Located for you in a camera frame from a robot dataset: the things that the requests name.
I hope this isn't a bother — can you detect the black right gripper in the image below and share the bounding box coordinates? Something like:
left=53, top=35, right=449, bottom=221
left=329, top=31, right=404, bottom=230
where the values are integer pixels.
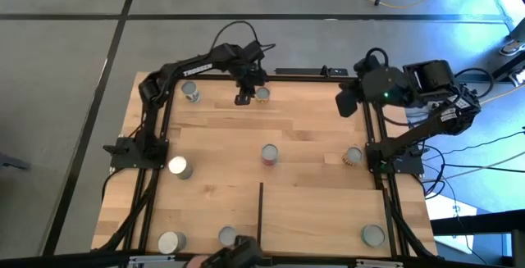
left=335, top=66, right=411, bottom=118

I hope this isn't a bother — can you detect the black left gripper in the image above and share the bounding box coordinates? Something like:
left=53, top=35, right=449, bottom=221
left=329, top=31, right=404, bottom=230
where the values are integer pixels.
left=234, top=61, right=268, bottom=106

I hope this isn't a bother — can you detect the small yellow green can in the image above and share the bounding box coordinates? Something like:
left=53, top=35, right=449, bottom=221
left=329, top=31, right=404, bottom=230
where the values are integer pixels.
left=254, top=86, right=272, bottom=105

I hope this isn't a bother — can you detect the white mixed vegetables can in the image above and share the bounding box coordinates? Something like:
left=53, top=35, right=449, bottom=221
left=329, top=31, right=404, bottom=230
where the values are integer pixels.
left=180, top=80, right=202, bottom=104

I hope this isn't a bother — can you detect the red can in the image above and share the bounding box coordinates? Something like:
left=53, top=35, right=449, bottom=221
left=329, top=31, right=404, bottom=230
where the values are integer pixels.
left=261, top=143, right=280, bottom=167

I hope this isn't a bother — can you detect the blue cherries can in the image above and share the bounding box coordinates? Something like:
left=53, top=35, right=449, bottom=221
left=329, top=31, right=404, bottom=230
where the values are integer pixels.
left=167, top=155, right=194, bottom=180
left=157, top=230, right=188, bottom=256

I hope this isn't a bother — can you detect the yellow patterned black beans can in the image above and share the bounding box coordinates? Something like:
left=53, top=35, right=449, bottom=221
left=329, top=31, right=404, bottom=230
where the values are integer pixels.
left=341, top=146, right=364, bottom=167

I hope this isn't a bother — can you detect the black power strip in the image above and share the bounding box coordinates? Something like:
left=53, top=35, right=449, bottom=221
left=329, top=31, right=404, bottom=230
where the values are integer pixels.
left=273, top=66, right=349, bottom=77

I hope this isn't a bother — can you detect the teal green can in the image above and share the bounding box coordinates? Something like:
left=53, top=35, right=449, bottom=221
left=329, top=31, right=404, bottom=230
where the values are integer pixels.
left=359, top=224, right=387, bottom=248

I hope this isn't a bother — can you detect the orange and white can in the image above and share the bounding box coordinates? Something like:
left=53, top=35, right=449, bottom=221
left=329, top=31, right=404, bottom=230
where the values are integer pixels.
left=217, top=225, right=238, bottom=248

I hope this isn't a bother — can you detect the person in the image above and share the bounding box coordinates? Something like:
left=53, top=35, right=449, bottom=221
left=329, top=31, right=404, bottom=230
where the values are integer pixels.
left=182, top=234, right=266, bottom=268

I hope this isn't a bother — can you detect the black stand foot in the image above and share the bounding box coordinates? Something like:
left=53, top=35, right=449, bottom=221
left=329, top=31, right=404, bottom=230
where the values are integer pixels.
left=490, top=54, right=525, bottom=84

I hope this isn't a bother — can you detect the person's shoe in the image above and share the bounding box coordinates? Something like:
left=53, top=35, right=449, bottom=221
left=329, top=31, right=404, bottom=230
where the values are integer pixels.
left=508, top=66, right=525, bottom=88
left=499, top=39, right=525, bottom=57

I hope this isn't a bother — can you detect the grey chair foot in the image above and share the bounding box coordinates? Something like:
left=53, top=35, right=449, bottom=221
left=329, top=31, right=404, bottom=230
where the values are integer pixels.
left=0, top=152, right=30, bottom=171

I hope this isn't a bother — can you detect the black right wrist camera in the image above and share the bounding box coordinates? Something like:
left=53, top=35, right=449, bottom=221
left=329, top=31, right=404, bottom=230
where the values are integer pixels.
left=353, top=53, right=381, bottom=79

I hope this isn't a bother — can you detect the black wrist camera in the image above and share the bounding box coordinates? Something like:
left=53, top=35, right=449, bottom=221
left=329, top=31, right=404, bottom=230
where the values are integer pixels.
left=353, top=53, right=381, bottom=79
left=244, top=40, right=267, bottom=62

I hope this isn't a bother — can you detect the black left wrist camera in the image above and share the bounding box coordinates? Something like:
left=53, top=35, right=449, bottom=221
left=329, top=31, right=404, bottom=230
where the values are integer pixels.
left=244, top=40, right=267, bottom=62

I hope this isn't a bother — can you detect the black aluminium table frame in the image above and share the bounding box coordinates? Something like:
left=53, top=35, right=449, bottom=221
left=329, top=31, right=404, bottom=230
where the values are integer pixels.
left=122, top=73, right=411, bottom=261

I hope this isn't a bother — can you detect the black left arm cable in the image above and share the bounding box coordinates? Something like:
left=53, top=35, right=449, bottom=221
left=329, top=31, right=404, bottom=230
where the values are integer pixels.
left=209, top=20, right=276, bottom=56

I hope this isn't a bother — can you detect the black metal shelf end frame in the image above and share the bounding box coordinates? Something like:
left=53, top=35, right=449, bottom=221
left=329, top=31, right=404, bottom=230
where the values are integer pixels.
left=257, top=182, right=265, bottom=257

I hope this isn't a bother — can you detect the silver metal bracket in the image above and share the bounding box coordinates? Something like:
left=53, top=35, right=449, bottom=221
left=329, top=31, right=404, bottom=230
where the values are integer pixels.
left=355, top=258, right=405, bottom=268
left=128, top=254, right=174, bottom=267

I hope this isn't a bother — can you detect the beige cable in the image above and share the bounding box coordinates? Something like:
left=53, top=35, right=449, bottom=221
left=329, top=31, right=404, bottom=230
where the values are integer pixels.
left=426, top=152, right=525, bottom=183

